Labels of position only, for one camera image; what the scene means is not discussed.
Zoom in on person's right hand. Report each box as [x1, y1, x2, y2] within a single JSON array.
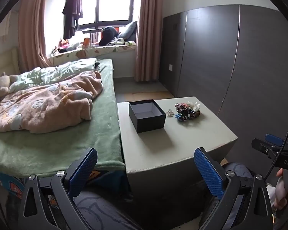
[[274, 168, 288, 209]]

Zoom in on dark grey wardrobe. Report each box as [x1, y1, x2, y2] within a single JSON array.
[[160, 4, 288, 149]]

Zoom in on heap of colourful toys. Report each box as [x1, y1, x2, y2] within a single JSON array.
[[52, 39, 81, 54]]

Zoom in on pink curtain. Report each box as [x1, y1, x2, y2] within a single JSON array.
[[134, 0, 165, 82], [18, 0, 55, 73]]

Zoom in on bed with green sheet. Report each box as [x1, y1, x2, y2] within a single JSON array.
[[0, 58, 126, 178]]

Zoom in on small folding table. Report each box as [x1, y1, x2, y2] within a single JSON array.
[[82, 28, 103, 43]]

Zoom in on black bag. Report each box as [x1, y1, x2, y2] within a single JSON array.
[[99, 26, 120, 46]]

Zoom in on flattened cardboard sheet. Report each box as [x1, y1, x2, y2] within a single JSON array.
[[123, 89, 174, 102]]

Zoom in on beige stuffed toy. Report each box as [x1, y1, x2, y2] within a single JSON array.
[[0, 71, 20, 100]]

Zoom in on black cardboard box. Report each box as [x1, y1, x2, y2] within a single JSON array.
[[128, 99, 167, 133]]

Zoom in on white leather ottoman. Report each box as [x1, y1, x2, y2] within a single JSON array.
[[117, 96, 238, 174]]

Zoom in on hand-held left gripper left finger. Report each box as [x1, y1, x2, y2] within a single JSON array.
[[20, 147, 98, 230]]

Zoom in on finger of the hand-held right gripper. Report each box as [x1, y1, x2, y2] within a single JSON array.
[[252, 138, 282, 159], [265, 133, 286, 147]]

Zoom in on black cable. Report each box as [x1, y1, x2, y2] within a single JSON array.
[[263, 111, 288, 181]]

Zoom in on grey pillow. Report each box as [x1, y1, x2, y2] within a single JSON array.
[[117, 20, 138, 45]]

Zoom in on pile of beaded bracelets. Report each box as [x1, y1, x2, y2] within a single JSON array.
[[174, 101, 201, 122]]

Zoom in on hanging dark clothes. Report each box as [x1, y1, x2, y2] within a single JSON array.
[[62, 0, 84, 40]]

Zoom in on light green duvet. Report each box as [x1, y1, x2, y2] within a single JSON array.
[[8, 57, 98, 94]]

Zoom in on patterned window seat cushion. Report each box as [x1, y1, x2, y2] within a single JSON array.
[[50, 44, 137, 66]]

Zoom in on dark framed window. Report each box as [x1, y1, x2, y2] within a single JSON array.
[[62, 0, 135, 30]]

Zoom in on peach fleece blanket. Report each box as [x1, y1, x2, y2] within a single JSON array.
[[0, 71, 104, 135]]

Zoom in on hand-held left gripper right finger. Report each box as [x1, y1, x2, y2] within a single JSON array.
[[194, 147, 274, 230]]

